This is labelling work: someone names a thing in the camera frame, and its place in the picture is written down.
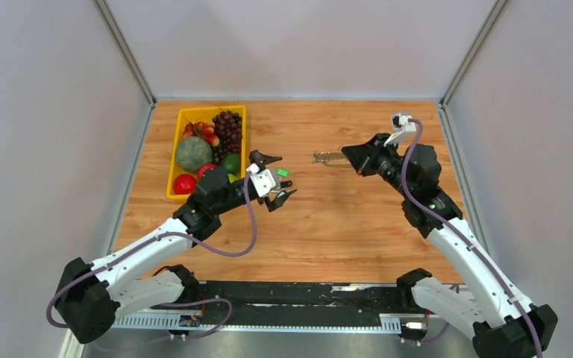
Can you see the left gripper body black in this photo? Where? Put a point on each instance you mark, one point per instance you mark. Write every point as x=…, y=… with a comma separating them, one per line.
x=239, y=192

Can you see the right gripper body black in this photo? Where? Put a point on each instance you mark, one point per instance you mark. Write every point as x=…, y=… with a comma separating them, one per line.
x=386, y=162

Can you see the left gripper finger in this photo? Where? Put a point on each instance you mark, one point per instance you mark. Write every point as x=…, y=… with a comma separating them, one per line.
x=279, y=200
x=262, y=160

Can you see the clear keyring holder with rings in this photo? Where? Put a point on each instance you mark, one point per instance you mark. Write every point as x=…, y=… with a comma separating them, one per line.
x=335, y=159

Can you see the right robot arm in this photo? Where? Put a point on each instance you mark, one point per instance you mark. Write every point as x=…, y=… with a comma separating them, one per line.
x=498, y=318

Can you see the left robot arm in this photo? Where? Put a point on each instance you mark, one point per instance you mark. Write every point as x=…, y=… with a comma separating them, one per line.
x=91, y=296

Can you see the yellow green fruit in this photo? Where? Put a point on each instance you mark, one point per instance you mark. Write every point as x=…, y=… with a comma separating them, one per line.
x=232, y=178

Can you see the green lime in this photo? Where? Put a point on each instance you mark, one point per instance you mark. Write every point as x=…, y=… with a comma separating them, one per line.
x=231, y=163

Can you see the green key tag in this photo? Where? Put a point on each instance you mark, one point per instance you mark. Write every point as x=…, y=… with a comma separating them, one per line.
x=283, y=173

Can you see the red apple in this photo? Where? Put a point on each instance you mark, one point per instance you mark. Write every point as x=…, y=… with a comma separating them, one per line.
x=204, y=169

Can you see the purple grape bunch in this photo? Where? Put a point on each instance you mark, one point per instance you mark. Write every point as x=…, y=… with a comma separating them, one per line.
x=228, y=129

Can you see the red tomato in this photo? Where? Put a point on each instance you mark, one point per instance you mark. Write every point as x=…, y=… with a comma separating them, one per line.
x=184, y=184

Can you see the red peaches cluster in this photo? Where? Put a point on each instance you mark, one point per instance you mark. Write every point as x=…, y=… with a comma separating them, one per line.
x=203, y=130

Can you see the green melon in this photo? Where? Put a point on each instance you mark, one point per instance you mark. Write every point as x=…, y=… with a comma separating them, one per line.
x=192, y=153

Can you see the yellow plastic bin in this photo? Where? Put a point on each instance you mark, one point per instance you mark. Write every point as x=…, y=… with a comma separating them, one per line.
x=204, y=114

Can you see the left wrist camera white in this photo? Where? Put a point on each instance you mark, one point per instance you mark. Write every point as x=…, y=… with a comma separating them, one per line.
x=264, y=181

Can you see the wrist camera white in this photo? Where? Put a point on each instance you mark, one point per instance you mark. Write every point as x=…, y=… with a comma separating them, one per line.
x=264, y=181
x=403, y=127

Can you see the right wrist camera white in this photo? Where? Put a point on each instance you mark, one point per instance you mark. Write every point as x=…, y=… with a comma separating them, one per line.
x=403, y=127

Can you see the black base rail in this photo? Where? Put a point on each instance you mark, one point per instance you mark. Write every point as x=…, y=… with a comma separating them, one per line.
x=300, y=304

